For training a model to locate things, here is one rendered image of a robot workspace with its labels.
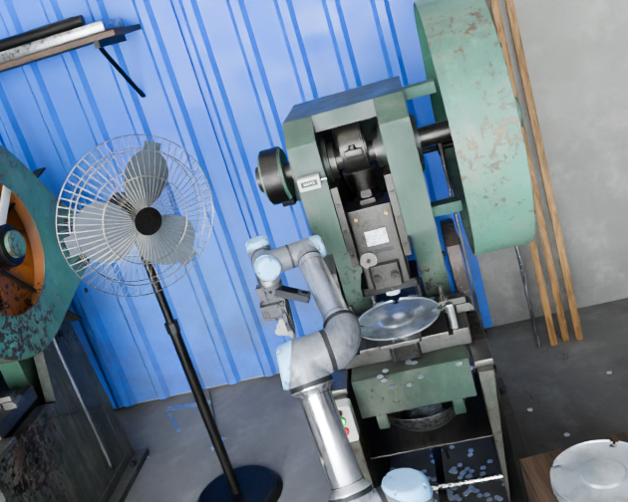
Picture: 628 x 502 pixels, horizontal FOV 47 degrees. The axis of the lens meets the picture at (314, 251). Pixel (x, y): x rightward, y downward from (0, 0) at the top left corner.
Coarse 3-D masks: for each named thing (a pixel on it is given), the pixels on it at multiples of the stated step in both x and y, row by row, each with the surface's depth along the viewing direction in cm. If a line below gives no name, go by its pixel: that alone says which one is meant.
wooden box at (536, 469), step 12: (624, 432) 224; (612, 444) 221; (540, 456) 225; (552, 456) 223; (528, 468) 221; (540, 468) 220; (528, 480) 220; (540, 480) 215; (528, 492) 226; (540, 492) 211; (552, 492) 209
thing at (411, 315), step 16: (384, 304) 256; (400, 304) 253; (416, 304) 249; (432, 304) 246; (368, 320) 248; (384, 320) 243; (400, 320) 240; (416, 320) 238; (432, 320) 235; (368, 336) 237; (384, 336) 234
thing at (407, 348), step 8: (408, 336) 230; (416, 336) 228; (384, 344) 229; (392, 344) 228; (400, 344) 227; (408, 344) 227; (416, 344) 240; (392, 352) 242; (400, 352) 242; (408, 352) 241; (416, 352) 240; (400, 360) 243
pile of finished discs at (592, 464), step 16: (576, 448) 218; (592, 448) 216; (608, 448) 214; (624, 448) 212; (560, 464) 214; (576, 464) 212; (592, 464) 209; (608, 464) 207; (624, 464) 206; (560, 480) 208; (576, 480) 206; (592, 480) 203; (608, 480) 202; (624, 480) 200; (560, 496) 203; (576, 496) 200; (592, 496) 199; (608, 496) 197; (624, 496) 195
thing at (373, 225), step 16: (384, 192) 245; (352, 208) 239; (368, 208) 235; (384, 208) 234; (352, 224) 237; (368, 224) 237; (384, 224) 236; (368, 240) 238; (384, 240) 238; (400, 240) 238; (368, 256) 239; (384, 256) 240; (400, 256) 240; (368, 272) 243; (384, 272) 239; (400, 272) 239; (368, 288) 245
